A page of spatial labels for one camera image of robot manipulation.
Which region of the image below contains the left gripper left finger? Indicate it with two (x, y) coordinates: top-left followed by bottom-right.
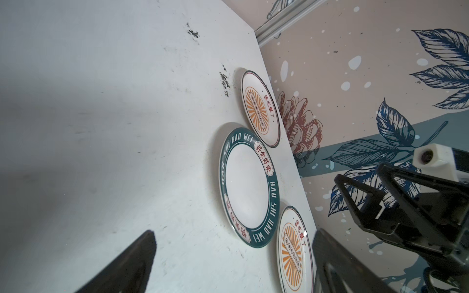
(77, 230), (157, 293)

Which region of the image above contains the green rim lettered plate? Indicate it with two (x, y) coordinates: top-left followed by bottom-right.
(218, 128), (280, 249)

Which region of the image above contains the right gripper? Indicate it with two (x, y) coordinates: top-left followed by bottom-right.
(335, 163), (469, 276)

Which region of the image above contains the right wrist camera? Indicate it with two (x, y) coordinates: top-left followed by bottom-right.
(412, 144), (469, 184)

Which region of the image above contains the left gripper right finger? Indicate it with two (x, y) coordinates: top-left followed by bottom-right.
(312, 229), (393, 293)

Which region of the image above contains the orange sunburst plate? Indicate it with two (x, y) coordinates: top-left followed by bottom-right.
(241, 70), (281, 148)
(277, 206), (314, 293)

